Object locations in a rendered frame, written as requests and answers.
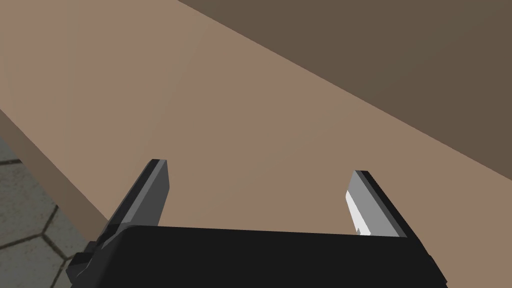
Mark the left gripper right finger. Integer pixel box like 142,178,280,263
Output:
345,169,408,239

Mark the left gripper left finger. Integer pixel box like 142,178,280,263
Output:
97,158,171,246

